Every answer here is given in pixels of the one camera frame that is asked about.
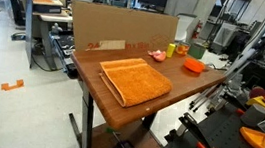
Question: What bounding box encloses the yellow green marker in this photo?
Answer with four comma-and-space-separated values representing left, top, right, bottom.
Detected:
166, 42, 177, 60

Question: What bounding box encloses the folded orange towel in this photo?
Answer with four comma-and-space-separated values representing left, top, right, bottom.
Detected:
94, 53, 176, 113

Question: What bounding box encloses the pink toy object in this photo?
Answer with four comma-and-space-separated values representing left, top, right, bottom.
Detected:
146, 48, 167, 64

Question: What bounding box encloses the brown cardboard sheet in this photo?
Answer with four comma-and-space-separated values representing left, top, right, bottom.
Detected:
67, 0, 181, 63

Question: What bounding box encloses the wooden lower table board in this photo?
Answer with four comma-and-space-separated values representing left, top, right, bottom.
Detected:
90, 114, 165, 148

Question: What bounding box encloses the green cup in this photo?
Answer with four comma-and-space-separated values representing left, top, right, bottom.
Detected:
187, 41, 208, 61

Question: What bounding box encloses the white bin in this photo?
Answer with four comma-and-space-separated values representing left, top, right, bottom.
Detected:
173, 12, 198, 45

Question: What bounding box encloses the red fire extinguisher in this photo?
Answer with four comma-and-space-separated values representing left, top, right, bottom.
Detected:
191, 20, 204, 42

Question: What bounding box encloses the white top desk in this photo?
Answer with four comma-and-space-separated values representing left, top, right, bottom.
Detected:
27, 6, 75, 73

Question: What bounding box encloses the black perforated breadboard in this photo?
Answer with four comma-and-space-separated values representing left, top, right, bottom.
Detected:
140, 94, 265, 148

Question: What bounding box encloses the orange topped box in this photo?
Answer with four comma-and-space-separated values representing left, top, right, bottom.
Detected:
30, 0, 64, 16

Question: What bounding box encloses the grey office partition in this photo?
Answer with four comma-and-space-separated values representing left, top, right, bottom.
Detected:
15, 0, 40, 70

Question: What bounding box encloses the dark red round knob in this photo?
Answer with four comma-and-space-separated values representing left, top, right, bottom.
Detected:
248, 85, 265, 101

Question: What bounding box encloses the grey cylinder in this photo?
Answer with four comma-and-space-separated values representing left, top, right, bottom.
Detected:
239, 102, 265, 129

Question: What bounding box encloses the orange wedge piece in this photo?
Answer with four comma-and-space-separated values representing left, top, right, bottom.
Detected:
237, 126, 265, 148

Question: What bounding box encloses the black metal table frame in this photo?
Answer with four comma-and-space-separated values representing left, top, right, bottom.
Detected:
65, 76, 161, 148

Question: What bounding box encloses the black clamp orange handle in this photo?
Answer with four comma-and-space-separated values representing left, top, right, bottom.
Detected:
174, 111, 223, 148
235, 108, 246, 117

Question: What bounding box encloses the white wire crate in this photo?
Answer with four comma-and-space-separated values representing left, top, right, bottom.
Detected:
210, 21, 240, 51

